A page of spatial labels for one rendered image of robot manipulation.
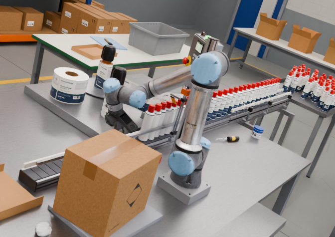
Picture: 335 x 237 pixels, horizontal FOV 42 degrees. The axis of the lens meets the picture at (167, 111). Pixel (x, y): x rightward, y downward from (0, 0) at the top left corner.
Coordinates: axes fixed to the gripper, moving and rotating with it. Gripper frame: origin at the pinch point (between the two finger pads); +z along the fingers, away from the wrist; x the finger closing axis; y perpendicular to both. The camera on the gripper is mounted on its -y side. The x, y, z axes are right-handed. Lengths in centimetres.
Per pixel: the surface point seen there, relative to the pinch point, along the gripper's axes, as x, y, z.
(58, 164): 37.1, 1.2, -14.8
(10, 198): 62, -4, -24
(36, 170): 47, 2, -20
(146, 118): -17.0, -0.3, 0.4
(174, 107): -38.1, -1.0, 8.3
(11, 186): 58, 2, -22
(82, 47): -91, 149, 66
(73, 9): -224, 340, 166
